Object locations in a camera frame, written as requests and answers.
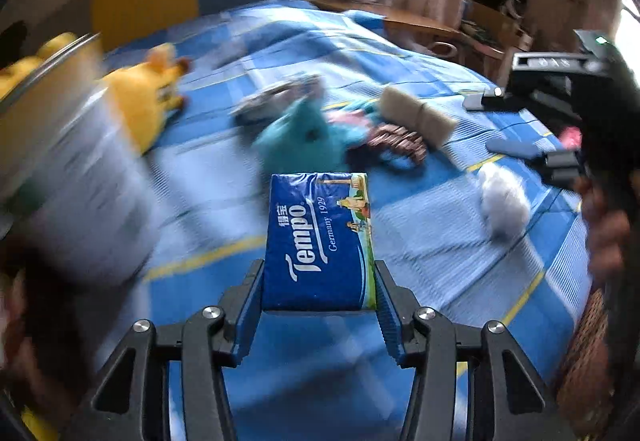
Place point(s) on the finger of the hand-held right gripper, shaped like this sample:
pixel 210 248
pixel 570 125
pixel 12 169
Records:
pixel 512 148
pixel 482 101

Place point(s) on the brown patterned scrunchie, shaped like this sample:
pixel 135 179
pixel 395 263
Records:
pixel 395 143

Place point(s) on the person's right hand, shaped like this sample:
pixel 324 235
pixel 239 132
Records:
pixel 605 231

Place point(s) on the cream towel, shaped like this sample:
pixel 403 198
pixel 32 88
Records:
pixel 415 116

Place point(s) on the white fluffy ball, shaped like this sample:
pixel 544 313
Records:
pixel 502 201

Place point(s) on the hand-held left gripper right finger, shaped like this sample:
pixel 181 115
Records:
pixel 387 316

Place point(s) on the yellow giraffe plush toy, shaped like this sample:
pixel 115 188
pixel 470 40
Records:
pixel 142 91

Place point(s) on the teal plush toy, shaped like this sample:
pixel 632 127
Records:
pixel 300 136

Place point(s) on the wooden chair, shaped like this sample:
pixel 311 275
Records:
pixel 495 31

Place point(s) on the wooden desk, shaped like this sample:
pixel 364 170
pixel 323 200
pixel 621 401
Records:
pixel 415 23

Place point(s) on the grey socks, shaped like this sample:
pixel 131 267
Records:
pixel 280 96

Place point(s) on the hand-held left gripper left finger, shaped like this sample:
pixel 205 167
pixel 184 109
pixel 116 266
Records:
pixel 250 316

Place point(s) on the large metal can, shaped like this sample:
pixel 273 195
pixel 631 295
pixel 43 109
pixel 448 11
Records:
pixel 80 181

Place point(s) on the blue plaid blanket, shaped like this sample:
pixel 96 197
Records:
pixel 450 246

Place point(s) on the blue tissue pack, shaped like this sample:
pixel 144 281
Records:
pixel 320 241

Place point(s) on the yellow cardboard box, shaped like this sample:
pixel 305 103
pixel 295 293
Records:
pixel 37 423

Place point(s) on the pink and teal cloth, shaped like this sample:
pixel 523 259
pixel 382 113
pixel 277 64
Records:
pixel 355 118

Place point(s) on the blue plaid pillow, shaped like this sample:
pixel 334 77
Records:
pixel 367 18

